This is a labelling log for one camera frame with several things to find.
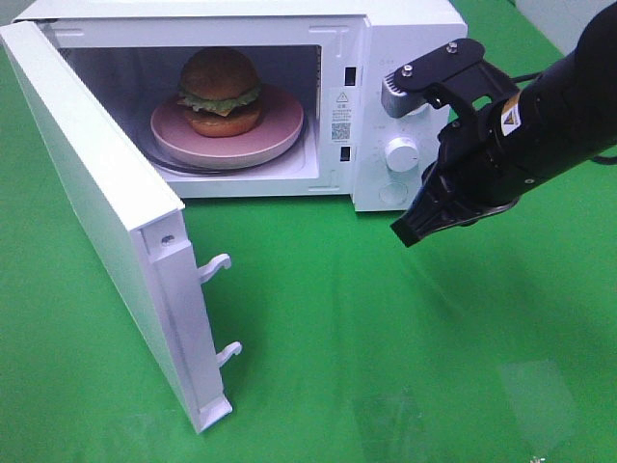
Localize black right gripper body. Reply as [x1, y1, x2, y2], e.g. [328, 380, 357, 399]
[420, 105, 535, 226]

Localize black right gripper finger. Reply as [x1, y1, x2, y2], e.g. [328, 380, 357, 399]
[390, 190, 466, 247]

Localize round door release button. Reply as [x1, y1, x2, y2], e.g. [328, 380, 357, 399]
[379, 181, 412, 206]

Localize white microwave knob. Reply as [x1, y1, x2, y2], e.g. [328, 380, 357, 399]
[385, 137, 419, 173]
[406, 103, 431, 117]

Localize pink round plate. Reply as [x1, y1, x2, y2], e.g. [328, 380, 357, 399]
[150, 85, 304, 171]

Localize burger with lettuce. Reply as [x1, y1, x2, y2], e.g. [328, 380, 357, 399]
[177, 47, 261, 138]

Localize white microwave door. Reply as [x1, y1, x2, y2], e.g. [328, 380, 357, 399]
[1, 21, 242, 432]

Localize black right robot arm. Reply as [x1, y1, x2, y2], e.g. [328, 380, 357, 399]
[382, 6, 616, 246]

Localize glass microwave turntable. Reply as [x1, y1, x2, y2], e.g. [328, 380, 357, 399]
[137, 124, 309, 178]

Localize white microwave oven body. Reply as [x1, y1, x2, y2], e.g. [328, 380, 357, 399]
[9, 1, 467, 211]

